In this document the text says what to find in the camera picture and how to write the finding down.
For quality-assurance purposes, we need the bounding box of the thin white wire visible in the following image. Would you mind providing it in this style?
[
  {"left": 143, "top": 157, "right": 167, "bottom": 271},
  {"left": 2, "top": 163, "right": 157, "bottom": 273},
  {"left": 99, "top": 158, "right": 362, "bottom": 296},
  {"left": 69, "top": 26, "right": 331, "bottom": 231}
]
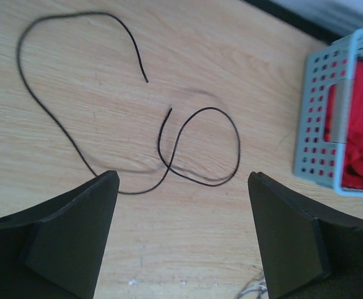
[{"left": 236, "top": 273, "right": 268, "bottom": 299}]

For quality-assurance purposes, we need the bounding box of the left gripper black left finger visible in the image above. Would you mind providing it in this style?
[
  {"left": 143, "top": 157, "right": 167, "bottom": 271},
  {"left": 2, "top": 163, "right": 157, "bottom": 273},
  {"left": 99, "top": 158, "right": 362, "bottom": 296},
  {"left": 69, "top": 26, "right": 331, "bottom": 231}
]
[{"left": 0, "top": 171, "right": 120, "bottom": 298}]

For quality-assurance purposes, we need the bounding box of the light blue plastic basket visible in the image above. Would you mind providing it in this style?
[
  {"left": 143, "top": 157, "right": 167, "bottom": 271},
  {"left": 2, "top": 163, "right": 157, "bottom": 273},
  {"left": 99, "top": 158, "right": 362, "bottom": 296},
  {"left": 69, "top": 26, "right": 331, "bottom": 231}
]
[{"left": 293, "top": 29, "right": 363, "bottom": 197}]

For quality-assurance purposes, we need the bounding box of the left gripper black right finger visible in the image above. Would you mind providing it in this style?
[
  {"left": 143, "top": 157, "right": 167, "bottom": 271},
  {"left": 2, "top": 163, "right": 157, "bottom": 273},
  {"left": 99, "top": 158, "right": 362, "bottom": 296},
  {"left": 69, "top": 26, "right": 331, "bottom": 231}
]
[{"left": 248, "top": 172, "right": 363, "bottom": 298}]

